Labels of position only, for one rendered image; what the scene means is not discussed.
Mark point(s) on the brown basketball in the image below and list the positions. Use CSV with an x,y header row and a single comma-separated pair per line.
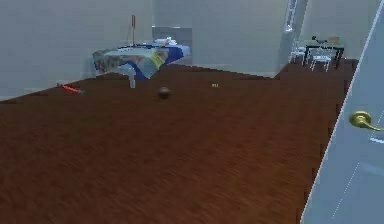
x,y
164,92

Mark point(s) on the bed with patterned blue cover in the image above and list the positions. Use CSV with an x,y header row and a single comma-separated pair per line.
x,y
143,57

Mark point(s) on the white pillow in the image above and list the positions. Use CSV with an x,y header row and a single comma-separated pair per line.
x,y
165,41

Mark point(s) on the white chair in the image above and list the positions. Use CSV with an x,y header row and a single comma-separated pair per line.
x,y
296,52
320,58

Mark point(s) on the red baseball bat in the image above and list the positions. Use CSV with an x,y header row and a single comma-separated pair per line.
x,y
70,88

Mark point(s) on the black table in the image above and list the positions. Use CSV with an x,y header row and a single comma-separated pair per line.
x,y
330,49

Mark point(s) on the tan box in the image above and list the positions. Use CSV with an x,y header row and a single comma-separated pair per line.
x,y
333,40

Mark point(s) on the pale blue room door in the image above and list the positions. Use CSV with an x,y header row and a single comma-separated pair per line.
x,y
356,160

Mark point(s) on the brown stick on wall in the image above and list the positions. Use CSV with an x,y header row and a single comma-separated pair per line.
x,y
133,28

